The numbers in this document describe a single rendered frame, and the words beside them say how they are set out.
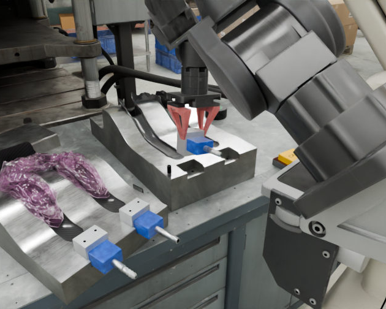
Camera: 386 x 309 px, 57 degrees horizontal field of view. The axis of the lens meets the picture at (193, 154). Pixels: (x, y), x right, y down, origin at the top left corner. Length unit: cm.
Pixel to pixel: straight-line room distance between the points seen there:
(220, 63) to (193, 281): 81
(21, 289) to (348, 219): 58
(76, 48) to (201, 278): 89
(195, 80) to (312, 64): 47
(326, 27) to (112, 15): 131
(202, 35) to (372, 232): 21
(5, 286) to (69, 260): 13
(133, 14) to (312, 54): 135
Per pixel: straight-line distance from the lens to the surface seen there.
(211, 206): 85
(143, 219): 71
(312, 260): 52
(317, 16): 32
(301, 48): 30
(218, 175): 87
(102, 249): 67
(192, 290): 106
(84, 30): 140
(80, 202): 79
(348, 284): 61
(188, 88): 75
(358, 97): 29
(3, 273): 79
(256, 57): 30
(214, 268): 108
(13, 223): 76
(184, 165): 85
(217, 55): 31
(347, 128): 27
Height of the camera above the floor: 132
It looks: 29 degrees down
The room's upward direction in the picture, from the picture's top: straight up
